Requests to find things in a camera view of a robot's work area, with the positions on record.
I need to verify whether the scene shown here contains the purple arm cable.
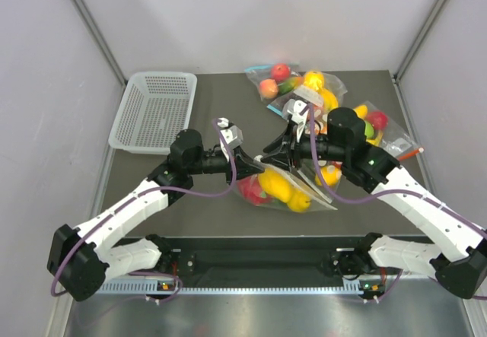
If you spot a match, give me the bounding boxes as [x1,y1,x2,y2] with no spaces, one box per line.
[51,118,239,297]
[307,103,487,235]

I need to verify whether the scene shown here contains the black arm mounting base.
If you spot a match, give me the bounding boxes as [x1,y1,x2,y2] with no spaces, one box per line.
[125,234,434,281]

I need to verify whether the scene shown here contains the blue zip bag with grapes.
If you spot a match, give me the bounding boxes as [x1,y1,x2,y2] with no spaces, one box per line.
[266,85,324,123]

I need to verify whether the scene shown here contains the clear bag with lemon banana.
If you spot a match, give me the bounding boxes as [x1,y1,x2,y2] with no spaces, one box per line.
[303,71,348,112]

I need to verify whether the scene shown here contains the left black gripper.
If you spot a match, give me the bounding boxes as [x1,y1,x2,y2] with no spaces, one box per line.
[187,146,264,186]

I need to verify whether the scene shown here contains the green fake apple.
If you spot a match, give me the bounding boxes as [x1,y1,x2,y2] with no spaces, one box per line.
[364,120,375,139]

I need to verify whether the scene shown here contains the yellow fake mango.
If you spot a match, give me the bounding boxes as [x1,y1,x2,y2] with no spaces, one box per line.
[286,189,312,213]
[257,168,294,203]

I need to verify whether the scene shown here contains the white perforated plastic basket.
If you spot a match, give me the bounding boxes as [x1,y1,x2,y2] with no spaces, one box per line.
[108,71,197,155]

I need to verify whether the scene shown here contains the polka dot zip bag front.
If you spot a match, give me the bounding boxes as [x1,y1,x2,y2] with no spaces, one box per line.
[236,164,336,214]

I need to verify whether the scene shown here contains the red fake strawberry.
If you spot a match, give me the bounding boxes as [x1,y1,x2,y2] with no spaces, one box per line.
[237,176,272,206]

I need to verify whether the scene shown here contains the red fake apple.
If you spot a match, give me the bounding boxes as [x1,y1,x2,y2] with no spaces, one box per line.
[270,63,291,82]

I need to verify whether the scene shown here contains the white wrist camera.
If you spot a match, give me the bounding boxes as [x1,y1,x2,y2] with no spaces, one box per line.
[282,99,309,142]
[214,117,244,151]

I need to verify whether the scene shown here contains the yellow fake lemon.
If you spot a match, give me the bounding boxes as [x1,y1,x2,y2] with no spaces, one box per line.
[320,165,342,187]

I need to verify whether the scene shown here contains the polka dot zip bag right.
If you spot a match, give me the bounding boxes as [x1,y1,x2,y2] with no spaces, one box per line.
[289,101,342,209]

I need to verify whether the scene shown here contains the grey slotted cable duct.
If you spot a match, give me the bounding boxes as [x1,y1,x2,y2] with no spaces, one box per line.
[97,276,385,297]

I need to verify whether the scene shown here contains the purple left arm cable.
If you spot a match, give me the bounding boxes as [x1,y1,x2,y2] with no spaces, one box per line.
[51,118,239,297]

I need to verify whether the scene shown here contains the fake peach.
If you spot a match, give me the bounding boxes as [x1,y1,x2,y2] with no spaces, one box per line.
[259,78,279,100]

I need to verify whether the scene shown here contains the orange zip bag with fruit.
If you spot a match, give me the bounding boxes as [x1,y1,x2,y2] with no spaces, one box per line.
[354,101,424,161]

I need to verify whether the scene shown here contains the polka dot zip bag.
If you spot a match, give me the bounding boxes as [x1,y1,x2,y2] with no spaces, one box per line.
[236,164,336,214]
[289,101,342,209]

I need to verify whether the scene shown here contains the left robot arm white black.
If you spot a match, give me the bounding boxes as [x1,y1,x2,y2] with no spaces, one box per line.
[47,126,263,301]

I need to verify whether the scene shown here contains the clear bag with apple peach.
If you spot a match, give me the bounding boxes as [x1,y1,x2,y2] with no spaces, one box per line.
[244,63,303,103]

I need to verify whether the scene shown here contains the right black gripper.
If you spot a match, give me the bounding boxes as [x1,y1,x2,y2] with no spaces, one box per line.
[261,122,348,172]

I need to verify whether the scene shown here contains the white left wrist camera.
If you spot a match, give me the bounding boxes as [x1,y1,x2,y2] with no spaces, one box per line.
[214,117,244,151]

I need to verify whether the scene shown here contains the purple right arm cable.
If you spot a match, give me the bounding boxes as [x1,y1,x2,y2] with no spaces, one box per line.
[307,103,487,235]

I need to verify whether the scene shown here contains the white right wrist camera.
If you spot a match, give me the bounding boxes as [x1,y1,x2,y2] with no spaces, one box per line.
[282,99,309,142]

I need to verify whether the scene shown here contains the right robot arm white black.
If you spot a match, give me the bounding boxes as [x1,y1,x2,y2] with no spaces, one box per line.
[261,101,486,299]

